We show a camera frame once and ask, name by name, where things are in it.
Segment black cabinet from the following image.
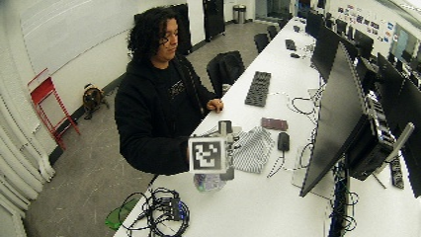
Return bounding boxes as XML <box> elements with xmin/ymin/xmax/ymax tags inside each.
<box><xmin>201</xmin><ymin>0</ymin><xmax>227</xmax><ymax>42</ymax></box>

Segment striped cloth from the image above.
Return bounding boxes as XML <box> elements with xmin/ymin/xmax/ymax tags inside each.
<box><xmin>231</xmin><ymin>125</ymin><xmax>276</xmax><ymax>175</ymax></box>

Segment dark red wallet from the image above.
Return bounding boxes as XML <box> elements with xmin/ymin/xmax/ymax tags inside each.
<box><xmin>261</xmin><ymin>117</ymin><xmax>289</xmax><ymax>132</ymax></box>

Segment black cable bundle with hub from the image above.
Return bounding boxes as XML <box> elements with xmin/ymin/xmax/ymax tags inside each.
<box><xmin>119</xmin><ymin>187</ymin><xmax>192</xmax><ymax>237</ymax></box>

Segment clear plastic bottle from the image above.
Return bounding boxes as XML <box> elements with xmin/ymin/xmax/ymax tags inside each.
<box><xmin>192</xmin><ymin>173</ymin><xmax>228</xmax><ymax>194</ymax></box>

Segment red folding frame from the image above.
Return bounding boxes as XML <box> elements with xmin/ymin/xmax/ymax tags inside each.
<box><xmin>27</xmin><ymin>67</ymin><xmax>81</xmax><ymax>151</ymax></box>

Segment green plastic glasses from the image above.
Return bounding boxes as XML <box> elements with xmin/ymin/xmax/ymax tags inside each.
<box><xmin>104</xmin><ymin>197</ymin><xmax>141</xmax><ymax>231</ymax></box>

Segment black office chair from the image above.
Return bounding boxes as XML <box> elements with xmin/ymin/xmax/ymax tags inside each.
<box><xmin>205</xmin><ymin>49</ymin><xmax>248</xmax><ymax>99</ymax></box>
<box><xmin>265</xmin><ymin>25</ymin><xmax>280</xmax><ymax>41</ymax></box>
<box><xmin>253</xmin><ymin>32</ymin><xmax>271</xmax><ymax>54</ymax></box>

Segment white cable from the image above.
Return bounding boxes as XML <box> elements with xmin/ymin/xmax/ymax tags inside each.
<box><xmin>265</xmin><ymin>91</ymin><xmax>321</xmax><ymax>180</ymax></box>

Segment wall posters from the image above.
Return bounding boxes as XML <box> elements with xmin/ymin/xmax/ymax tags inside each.
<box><xmin>336</xmin><ymin>3</ymin><xmax>396</xmax><ymax>44</ymax></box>

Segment black computer box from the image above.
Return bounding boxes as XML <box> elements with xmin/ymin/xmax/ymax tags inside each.
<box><xmin>345</xmin><ymin>98</ymin><xmax>397</xmax><ymax>182</ymax></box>

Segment white wall board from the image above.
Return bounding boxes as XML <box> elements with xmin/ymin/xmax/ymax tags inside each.
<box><xmin>19</xmin><ymin>0</ymin><xmax>139</xmax><ymax>76</ymax></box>

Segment silver trash can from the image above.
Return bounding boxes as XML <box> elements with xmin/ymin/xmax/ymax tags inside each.
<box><xmin>232</xmin><ymin>3</ymin><xmax>249</xmax><ymax>25</ymax></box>

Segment brown backpack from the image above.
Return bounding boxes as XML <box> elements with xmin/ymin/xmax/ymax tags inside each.
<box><xmin>81</xmin><ymin>82</ymin><xmax>109</xmax><ymax>120</ymax></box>

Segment white marker cube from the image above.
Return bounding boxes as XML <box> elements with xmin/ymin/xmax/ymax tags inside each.
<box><xmin>187</xmin><ymin>136</ymin><xmax>231</xmax><ymax>175</ymax></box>

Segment black cable loop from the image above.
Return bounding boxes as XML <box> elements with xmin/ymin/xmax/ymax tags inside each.
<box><xmin>291</xmin><ymin>96</ymin><xmax>319</xmax><ymax>117</ymax></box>

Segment large black monitor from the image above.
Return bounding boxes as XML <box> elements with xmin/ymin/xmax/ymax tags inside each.
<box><xmin>299</xmin><ymin>41</ymin><xmax>369</xmax><ymax>198</ymax></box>

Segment black power strip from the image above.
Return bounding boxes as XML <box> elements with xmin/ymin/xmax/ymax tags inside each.
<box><xmin>388</xmin><ymin>155</ymin><xmax>405</xmax><ymax>191</ymax></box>

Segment the person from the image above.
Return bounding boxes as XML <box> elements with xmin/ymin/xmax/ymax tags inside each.
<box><xmin>113</xmin><ymin>5</ymin><xmax>225</xmax><ymax>176</ymax></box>

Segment black computer mouse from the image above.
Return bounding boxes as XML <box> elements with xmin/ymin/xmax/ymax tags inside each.
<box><xmin>276</xmin><ymin>131</ymin><xmax>292</xmax><ymax>153</ymax></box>

